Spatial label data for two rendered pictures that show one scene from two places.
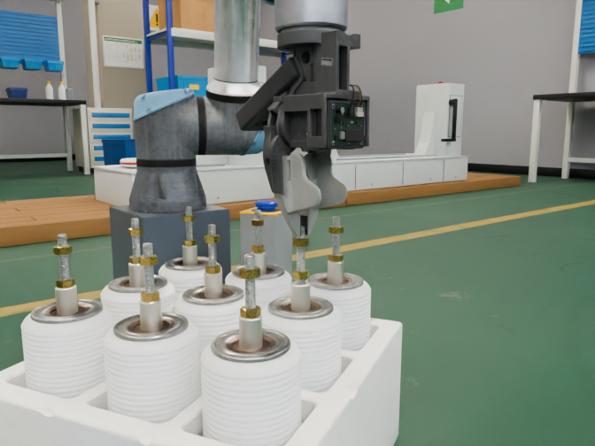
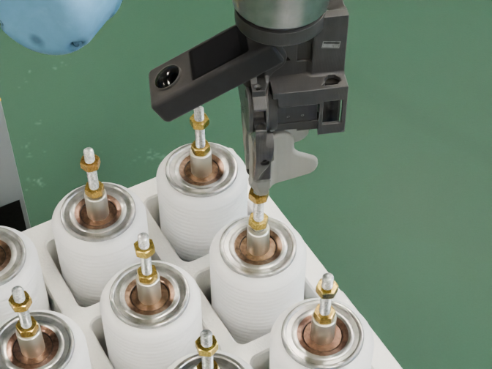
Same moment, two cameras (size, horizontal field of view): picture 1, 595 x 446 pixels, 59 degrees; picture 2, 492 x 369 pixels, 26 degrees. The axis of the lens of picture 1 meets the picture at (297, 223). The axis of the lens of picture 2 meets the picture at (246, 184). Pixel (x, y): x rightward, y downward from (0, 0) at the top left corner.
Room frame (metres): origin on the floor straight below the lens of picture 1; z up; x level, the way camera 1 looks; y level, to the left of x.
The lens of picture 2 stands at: (0.21, 0.53, 1.07)
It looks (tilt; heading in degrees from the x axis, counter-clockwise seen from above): 48 degrees down; 307
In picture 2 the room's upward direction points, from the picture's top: straight up
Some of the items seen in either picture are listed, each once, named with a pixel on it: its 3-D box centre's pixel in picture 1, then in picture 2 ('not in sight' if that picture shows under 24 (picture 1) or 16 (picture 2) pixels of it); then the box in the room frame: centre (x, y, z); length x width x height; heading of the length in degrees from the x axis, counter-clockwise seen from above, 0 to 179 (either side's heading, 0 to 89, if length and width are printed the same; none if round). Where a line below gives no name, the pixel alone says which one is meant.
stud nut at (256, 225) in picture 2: (300, 273); (258, 220); (0.58, 0.00, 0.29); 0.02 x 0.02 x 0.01; 51
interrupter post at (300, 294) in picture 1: (300, 296); (258, 238); (0.58, 0.00, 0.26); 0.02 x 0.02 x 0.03
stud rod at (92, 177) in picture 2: (258, 236); (92, 176); (0.74, 0.06, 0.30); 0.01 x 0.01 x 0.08
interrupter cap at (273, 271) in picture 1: (258, 272); (98, 212); (0.74, 0.06, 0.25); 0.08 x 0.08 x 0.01
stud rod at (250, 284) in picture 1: (250, 293); (325, 302); (0.48, 0.04, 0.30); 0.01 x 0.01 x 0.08
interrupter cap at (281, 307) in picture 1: (300, 308); (258, 247); (0.58, 0.00, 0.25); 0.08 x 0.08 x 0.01
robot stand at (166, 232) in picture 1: (171, 279); not in sight; (1.06, 0.26, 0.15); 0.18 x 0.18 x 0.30; 38
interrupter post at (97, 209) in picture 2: (258, 263); (97, 203); (0.74, 0.06, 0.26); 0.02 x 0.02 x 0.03
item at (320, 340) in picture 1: (300, 381); (257, 301); (0.58, 0.00, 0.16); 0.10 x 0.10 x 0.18
